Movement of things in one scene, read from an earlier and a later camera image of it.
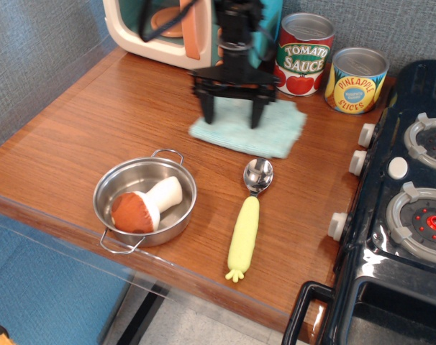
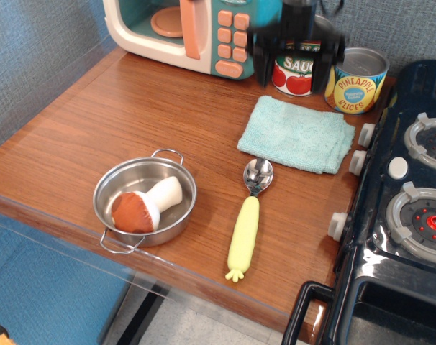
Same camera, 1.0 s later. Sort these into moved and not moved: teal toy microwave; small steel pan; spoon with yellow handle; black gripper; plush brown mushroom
Moved: black gripper
Not moved: plush brown mushroom; spoon with yellow handle; small steel pan; teal toy microwave
